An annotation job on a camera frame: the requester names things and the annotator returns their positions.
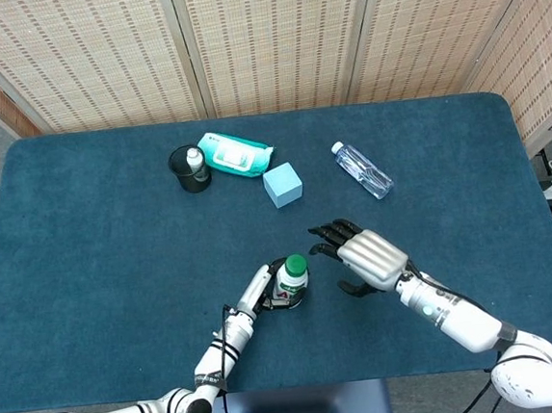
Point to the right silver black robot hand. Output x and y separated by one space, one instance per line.
372 256

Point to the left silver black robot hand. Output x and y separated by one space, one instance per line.
256 288

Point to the white AD milk drink bottle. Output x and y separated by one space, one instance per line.
290 285

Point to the green plastic bottle cap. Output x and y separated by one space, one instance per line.
295 264

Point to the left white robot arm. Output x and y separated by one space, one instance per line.
212 362

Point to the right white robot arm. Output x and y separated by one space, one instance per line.
465 325

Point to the clear plastic water bottle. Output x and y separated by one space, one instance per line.
362 170

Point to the small white yogurt bottle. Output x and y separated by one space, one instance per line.
195 160

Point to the light blue foam cube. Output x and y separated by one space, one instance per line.
283 186

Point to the black mesh pen cup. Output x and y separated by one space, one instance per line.
189 178

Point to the dark blue robot torso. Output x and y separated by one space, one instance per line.
294 412

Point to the green wet wipes pack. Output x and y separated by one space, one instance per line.
233 154

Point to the blue felt table cloth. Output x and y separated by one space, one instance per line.
92 256

